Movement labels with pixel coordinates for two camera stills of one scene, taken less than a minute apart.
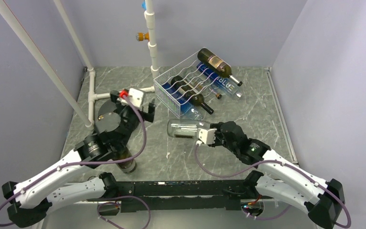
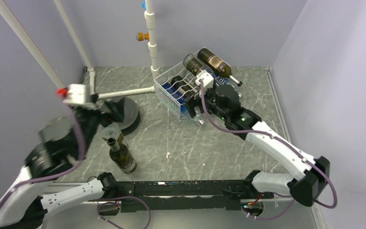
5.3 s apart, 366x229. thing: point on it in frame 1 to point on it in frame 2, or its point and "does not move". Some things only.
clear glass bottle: [186, 128] to [193, 64]
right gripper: [220, 131] to [191, 104]
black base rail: [138, 195] does not move
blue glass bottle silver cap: [225, 84] does not move
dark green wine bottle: [190, 93] does not move
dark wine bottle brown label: [218, 65] does not move
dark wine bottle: [127, 167] does not move
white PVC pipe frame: [149, 16] does not move
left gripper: [148, 116] to [116, 115]
